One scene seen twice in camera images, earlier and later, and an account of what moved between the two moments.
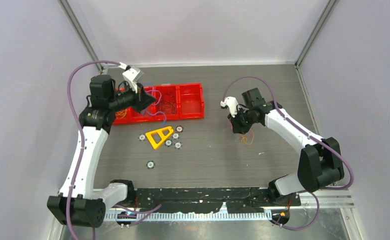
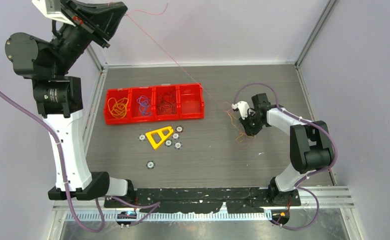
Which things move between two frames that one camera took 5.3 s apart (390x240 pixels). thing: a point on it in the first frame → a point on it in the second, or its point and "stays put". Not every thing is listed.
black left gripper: [142, 99] → [97, 19]
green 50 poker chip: [168, 143] stays put
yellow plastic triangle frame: [162, 137] stays put
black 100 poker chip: [179, 129] stays put
